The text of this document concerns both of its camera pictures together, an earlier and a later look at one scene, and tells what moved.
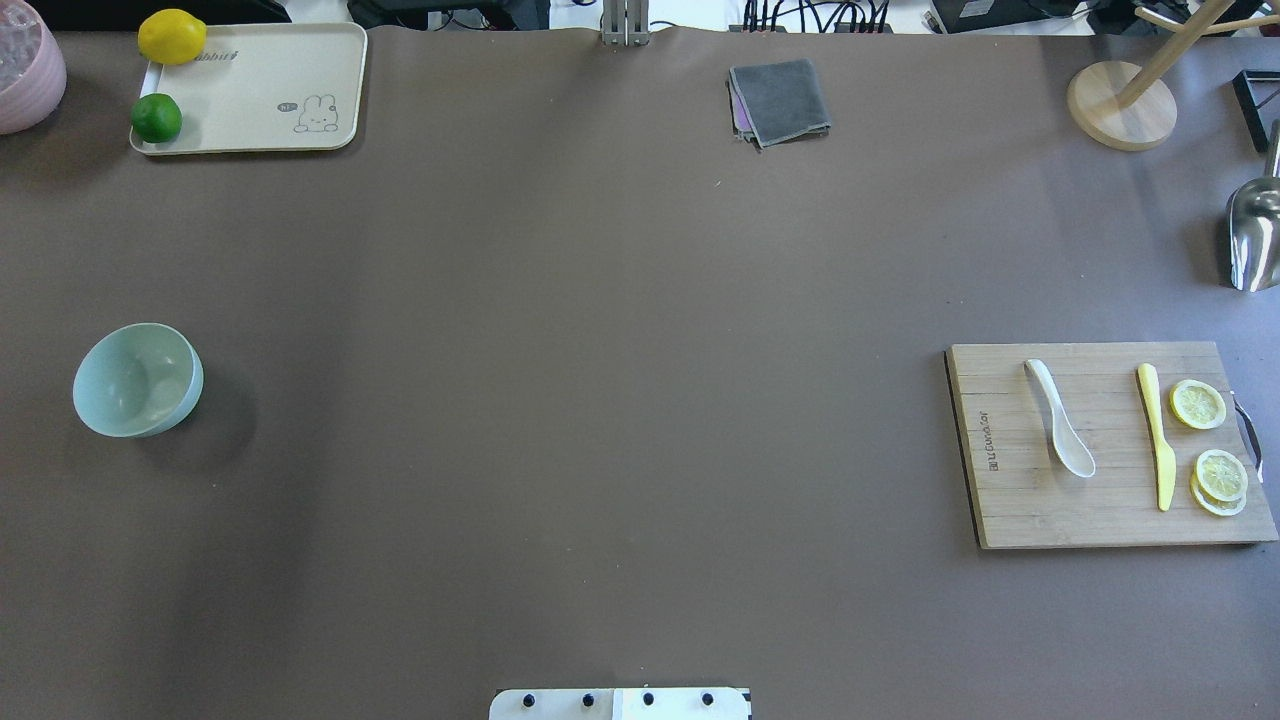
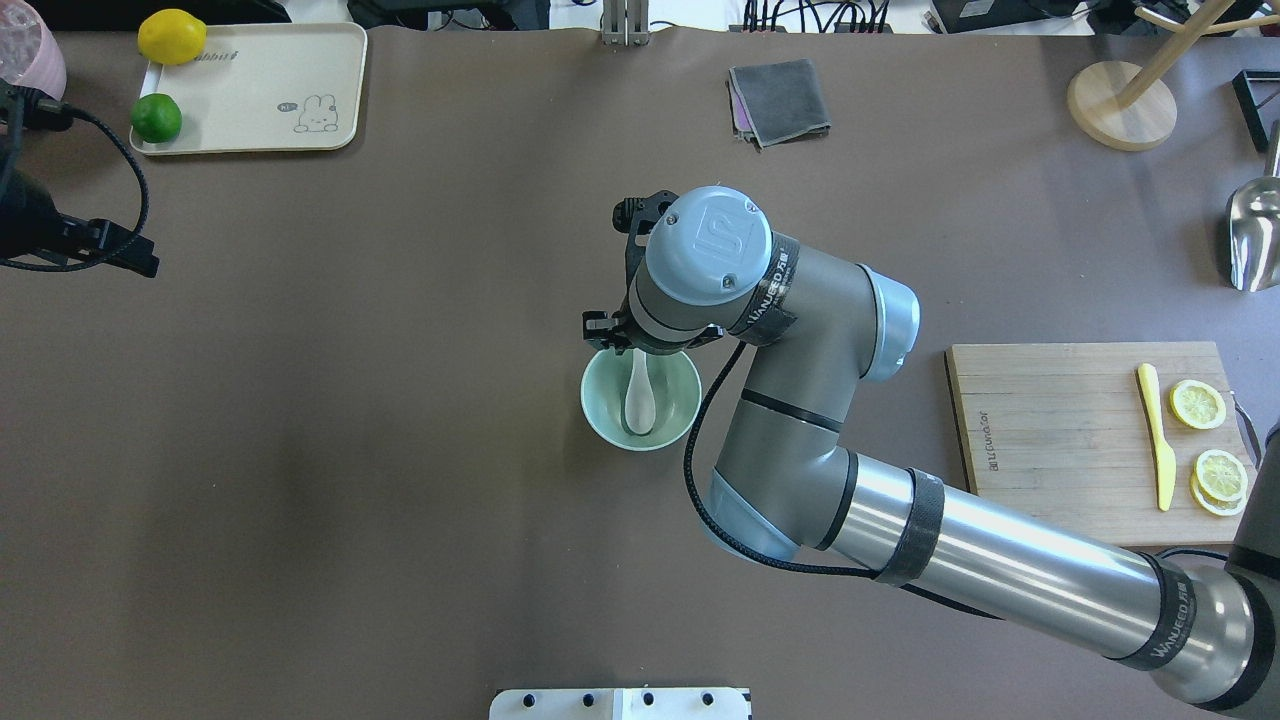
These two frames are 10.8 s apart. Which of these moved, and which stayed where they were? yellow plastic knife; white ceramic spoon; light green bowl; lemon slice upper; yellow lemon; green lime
Moved: light green bowl; white ceramic spoon
Stayed: green lime; lemon slice upper; yellow lemon; yellow plastic knife
